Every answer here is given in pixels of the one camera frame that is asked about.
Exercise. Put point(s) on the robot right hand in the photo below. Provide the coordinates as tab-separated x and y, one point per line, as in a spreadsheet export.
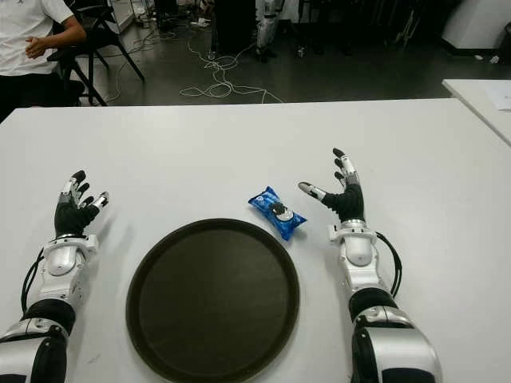
349	203

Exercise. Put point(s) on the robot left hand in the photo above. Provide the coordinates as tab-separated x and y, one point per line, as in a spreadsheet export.
72	217

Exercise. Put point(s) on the blue Oreo packet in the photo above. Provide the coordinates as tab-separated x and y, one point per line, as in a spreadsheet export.
265	201

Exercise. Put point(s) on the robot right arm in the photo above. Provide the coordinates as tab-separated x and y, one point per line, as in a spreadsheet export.
359	247

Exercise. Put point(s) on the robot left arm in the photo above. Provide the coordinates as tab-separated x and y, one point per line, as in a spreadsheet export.
60	259

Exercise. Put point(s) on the round dark brown tray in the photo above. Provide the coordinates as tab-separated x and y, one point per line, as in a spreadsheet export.
211	303

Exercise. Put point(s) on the white side table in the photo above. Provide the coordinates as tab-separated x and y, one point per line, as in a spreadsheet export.
475	95

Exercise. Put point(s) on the black folding chair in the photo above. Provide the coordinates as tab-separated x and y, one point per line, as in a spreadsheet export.
96	40

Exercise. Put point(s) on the metal folding stand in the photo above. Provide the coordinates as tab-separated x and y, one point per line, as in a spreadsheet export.
407	28

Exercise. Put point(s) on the white paper sheet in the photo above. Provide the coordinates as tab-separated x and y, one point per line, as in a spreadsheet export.
501	97

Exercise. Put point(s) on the person in white shirt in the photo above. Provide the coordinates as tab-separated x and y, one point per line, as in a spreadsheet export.
24	32

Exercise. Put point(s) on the small white floor object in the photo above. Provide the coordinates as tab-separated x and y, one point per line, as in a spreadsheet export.
494	59

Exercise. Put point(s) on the low white cabinet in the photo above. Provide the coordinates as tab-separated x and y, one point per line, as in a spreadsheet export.
121	14

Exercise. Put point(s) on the black cabinet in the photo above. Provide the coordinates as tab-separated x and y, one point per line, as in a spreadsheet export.
235	24

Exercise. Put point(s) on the large white cabinet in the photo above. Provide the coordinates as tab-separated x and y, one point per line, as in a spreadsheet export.
475	24

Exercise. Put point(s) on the white power strip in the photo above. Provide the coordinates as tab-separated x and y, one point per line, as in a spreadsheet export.
199	22

